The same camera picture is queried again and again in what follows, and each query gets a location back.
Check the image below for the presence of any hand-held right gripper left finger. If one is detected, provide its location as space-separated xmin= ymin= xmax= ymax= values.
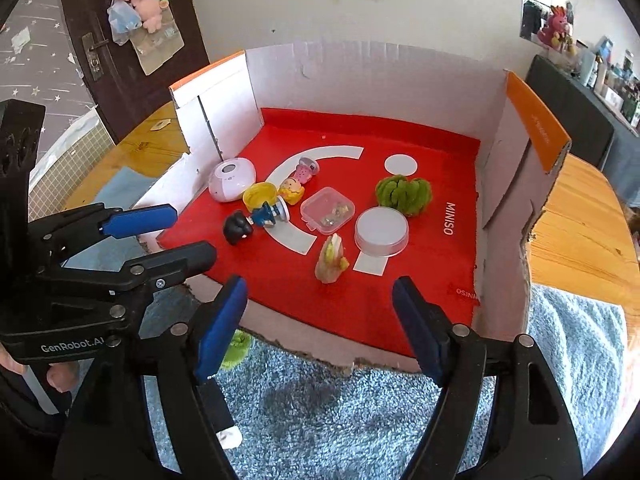
xmin=52 ymin=275 xmax=249 ymax=480

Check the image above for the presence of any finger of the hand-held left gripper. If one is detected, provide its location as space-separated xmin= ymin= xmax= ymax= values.
xmin=37 ymin=241 xmax=218 ymax=311
xmin=27 ymin=203 xmax=178 ymax=261

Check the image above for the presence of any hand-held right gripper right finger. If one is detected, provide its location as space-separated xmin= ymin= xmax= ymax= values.
xmin=391 ymin=276 xmax=586 ymax=480

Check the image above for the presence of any cardboard box with red bottom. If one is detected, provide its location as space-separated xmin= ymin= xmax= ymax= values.
xmin=135 ymin=37 xmax=573 ymax=376

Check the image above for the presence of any black and white sushi toy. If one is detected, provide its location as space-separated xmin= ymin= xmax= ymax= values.
xmin=202 ymin=375 xmax=243 ymax=450

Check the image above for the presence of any blue policeman figurine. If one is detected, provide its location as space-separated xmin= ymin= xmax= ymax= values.
xmin=222 ymin=195 xmax=293 ymax=247

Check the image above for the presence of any round white container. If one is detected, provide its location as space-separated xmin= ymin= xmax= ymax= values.
xmin=354 ymin=206 xmax=409 ymax=257

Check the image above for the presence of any yellow toy cup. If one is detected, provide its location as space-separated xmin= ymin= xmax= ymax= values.
xmin=243 ymin=182 xmax=278 ymax=212

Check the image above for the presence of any small white green yellow figurine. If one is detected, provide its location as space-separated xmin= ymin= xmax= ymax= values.
xmin=315 ymin=232 xmax=351 ymax=285

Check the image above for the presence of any pink and yellow girl figurine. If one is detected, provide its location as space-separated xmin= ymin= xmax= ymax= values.
xmin=278 ymin=156 xmax=322 ymax=206

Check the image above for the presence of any clear plastic box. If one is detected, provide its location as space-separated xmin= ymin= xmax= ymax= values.
xmin=300 ymin=186 xmax=356 ymax=236

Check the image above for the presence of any person's left hand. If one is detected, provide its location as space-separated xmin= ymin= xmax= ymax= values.
xmin=0 ymin=347 xmax=81 ymax=395

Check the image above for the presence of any green toy banana bunch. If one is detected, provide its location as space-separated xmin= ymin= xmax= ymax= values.
xmin=220 ymin=332 xmax=253 ymax=368
xmin=375 ymin=174 xmax=433 ymax=217

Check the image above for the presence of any grid patterned surface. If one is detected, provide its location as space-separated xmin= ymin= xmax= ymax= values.
xmin=27 ymin=110 xmax=116 ymax=221

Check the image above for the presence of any white round device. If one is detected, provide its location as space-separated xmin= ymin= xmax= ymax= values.
xmin=208 ymin=158 xmax=257 ymax=203

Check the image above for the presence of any light blue fluffy blanket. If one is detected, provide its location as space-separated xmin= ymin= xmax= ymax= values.
xmin=65 ymin=167 xmax=636 ymax=480

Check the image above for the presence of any blue plush toy in bag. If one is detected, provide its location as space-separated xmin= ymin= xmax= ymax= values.
xmin=107 ymin=0 xmax=143 ymax=46

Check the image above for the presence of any dark brown door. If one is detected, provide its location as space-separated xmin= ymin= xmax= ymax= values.
xmin=55 ymin=0 xmax=211 ymax=143

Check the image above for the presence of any cloth-covered side table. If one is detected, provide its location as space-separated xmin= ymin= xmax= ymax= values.
xmin=525 ymin=52 xmax=640 ymax=171

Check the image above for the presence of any clutter of bottles and jars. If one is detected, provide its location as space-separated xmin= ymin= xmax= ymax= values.
xmin=575 ymin=35 xmax=640 ymax=131

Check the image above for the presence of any pink dragon plush toy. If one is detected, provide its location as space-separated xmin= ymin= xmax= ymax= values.
xmin=537 ymin=5 xmax=576 ymax=51

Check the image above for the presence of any metal door handle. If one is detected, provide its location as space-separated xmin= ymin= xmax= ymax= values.
xmin=81 ymin=32 xmax=111 ymax=81

